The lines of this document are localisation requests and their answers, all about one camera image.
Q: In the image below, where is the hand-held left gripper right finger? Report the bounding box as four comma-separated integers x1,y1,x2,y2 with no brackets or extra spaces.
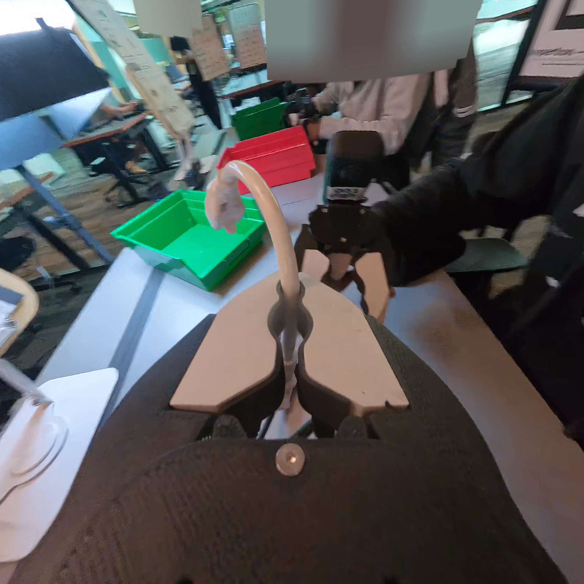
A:
297,272,410,432

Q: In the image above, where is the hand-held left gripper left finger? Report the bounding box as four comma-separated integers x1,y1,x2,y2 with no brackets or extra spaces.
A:
169,278,288,432

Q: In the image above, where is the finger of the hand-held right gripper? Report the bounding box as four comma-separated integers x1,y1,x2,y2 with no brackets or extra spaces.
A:
293,224,334,280
351,251,397,324

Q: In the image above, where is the white power plug cable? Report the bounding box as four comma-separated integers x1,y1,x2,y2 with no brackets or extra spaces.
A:
204,161,305,411

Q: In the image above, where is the person's right forearm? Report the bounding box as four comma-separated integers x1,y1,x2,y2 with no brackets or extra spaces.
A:
372,153,518,288

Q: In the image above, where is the red plastic bin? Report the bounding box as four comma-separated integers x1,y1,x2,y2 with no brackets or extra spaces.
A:
216,125,317,189

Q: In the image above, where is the dark green chair seat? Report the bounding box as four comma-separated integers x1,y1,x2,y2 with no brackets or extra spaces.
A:
445,237,531,275

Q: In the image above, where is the green plastic bin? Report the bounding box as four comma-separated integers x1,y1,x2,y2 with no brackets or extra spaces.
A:
231,98,293,141
110,188,268,293

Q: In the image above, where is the person's black jacket torso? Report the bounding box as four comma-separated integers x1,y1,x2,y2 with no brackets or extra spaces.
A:
461,78,584,450

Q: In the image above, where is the curved wooden chair back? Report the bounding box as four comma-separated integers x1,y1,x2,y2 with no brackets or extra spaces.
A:
0,268,40,357

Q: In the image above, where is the small printed poster board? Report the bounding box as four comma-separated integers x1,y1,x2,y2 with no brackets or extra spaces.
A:
227,4,268,70
188,16,231,82

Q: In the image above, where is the orange top desk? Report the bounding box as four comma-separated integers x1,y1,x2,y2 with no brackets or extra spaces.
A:
61,112,168,202

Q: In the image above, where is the tall printed poster board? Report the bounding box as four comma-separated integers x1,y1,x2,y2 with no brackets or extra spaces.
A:
68,0,201,183

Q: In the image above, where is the grey blue panel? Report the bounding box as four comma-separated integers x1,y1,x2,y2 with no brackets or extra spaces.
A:
0,88,115,171

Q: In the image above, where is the black flat panel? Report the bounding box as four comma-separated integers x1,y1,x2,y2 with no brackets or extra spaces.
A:
0,18,112,123

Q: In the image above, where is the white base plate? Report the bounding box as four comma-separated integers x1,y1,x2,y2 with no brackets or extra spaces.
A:
0,360,120,563

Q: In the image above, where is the white wall poster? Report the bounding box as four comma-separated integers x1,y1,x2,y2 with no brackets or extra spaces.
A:
518,0,584,79

